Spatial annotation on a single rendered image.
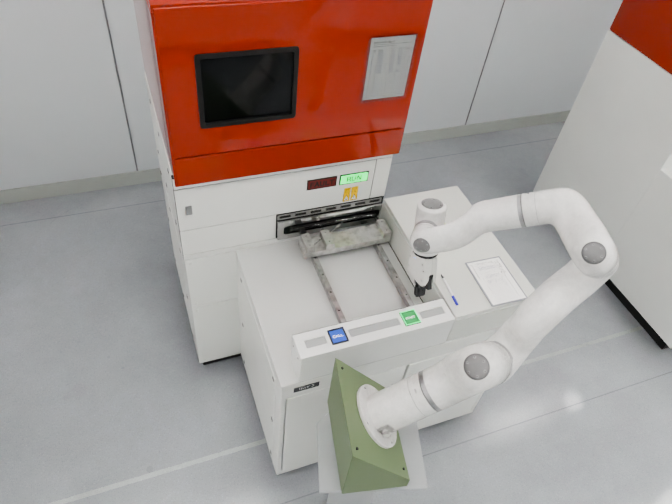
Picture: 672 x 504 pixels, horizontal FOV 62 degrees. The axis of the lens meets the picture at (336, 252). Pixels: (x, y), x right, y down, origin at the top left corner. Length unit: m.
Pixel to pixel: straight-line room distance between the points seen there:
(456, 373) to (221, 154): 0.98
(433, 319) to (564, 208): 0.63
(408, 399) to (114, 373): 1.72
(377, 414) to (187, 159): 0.96
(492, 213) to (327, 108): 0.65
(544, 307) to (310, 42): 0.97
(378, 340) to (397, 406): 0.31
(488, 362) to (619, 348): 2.09
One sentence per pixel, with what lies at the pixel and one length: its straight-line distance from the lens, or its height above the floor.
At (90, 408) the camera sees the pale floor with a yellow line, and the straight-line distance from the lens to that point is 2.89.
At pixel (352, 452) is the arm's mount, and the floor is 1.08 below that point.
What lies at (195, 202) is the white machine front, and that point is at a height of 1.10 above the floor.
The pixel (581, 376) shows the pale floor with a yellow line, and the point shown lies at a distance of 3.28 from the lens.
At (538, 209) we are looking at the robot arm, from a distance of 1.55.
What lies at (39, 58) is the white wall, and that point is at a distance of 3.38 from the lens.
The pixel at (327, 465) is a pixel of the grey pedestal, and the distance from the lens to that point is 1.78.
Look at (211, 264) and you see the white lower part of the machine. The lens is 2.27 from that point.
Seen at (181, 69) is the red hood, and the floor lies 1.64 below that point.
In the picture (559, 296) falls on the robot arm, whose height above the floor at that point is 1.42.
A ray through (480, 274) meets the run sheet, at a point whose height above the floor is 0.97.
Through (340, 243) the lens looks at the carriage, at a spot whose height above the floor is 0.88.
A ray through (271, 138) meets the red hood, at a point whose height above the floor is 1.37.
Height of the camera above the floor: 2.46
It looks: 47 degrees down
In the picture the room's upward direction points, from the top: 8 degrees clockwise
